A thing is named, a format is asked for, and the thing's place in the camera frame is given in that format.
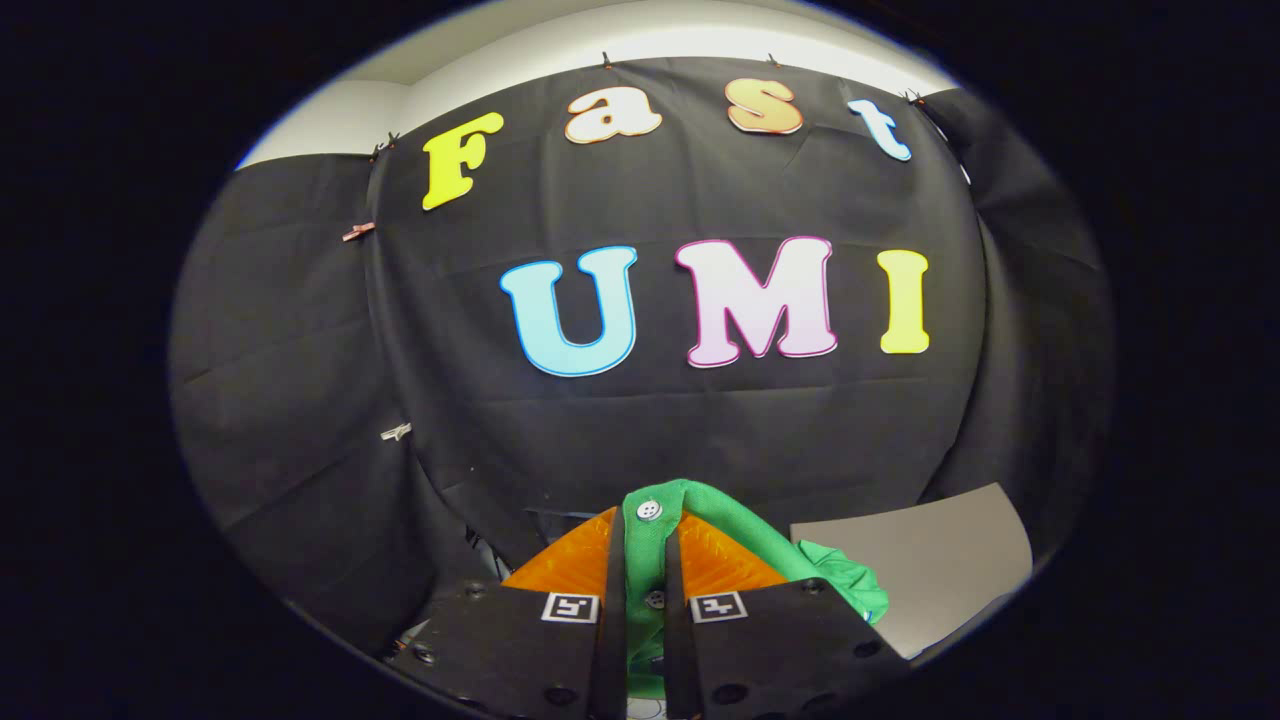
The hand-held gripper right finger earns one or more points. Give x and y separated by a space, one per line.
674 650

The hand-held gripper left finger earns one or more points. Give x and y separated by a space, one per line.
612 640

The green polo shirt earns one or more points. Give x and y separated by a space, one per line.
645 560

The black backdrop cloth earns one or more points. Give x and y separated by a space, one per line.
650 420

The grey cabinet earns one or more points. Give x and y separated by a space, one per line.
920 570

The white clip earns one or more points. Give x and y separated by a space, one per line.
396 432

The orange clip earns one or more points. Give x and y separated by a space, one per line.
358 231

